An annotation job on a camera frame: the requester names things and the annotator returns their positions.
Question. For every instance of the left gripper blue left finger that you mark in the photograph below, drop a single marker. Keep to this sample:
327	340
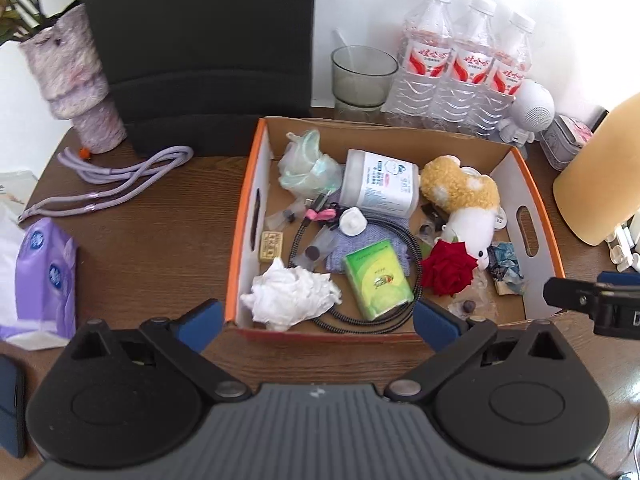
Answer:
200	326

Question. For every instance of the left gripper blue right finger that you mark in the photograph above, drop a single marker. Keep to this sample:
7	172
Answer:
436	326

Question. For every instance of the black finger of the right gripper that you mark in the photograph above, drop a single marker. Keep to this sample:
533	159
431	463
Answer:
579	296

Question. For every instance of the red fabric rose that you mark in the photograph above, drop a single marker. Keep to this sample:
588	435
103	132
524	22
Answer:
448	269

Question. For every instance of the white tissue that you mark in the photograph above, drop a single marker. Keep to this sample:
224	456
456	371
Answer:
283	297

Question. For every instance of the small beige eraser block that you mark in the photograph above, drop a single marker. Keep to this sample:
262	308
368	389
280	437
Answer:
271	246

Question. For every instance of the cotton swab plastic box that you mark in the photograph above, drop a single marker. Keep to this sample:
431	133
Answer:
378	183

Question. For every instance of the green tissue packet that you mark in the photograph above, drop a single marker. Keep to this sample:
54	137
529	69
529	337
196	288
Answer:
378	280

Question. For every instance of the blue candy wrapper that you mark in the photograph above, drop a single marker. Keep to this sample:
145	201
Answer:
504	269

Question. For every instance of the yellow thermos jug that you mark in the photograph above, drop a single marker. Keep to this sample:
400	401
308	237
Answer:
599	189

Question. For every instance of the purple knitted cloth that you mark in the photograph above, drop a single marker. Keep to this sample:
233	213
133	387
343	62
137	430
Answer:
370	235

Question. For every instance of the yellow white plush toy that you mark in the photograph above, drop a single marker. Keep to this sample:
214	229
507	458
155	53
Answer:
470	202

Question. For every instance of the white bottle cap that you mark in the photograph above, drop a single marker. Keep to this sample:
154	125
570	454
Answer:
352	222

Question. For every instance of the small clear plastic bag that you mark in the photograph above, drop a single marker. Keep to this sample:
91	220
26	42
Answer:
283	218

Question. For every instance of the red cardboard pumpkin box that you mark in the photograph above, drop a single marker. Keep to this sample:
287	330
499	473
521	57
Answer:
527	227

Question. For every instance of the small tin box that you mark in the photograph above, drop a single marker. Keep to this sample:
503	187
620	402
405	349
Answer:
563	139

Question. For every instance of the purple tissue pack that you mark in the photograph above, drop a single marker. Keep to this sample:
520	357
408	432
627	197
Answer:
38	281

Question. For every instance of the blue phone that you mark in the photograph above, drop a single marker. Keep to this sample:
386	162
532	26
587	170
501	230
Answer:
12	408

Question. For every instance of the pale green plastic bag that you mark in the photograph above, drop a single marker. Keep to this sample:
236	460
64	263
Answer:
305	170

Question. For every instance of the white astronaut speaker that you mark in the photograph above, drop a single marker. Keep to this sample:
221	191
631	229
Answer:
532	111

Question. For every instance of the middle water bottle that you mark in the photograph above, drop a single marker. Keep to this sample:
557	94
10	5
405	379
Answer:
472	55

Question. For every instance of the water bottle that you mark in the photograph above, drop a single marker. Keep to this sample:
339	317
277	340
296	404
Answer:
511	64
472	55
424	51

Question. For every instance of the right water bottle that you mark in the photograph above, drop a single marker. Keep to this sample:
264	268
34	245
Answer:
511	64

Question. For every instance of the grey glass cup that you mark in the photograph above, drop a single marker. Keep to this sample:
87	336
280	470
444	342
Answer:
361	80

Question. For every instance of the black paper shopping bag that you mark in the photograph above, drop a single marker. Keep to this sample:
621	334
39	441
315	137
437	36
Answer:
202	73

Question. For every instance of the left water bottle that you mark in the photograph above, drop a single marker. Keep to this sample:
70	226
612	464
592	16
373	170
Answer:
424	51

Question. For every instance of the purple white ceramic vase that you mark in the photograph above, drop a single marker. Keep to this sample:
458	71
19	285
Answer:
66	65

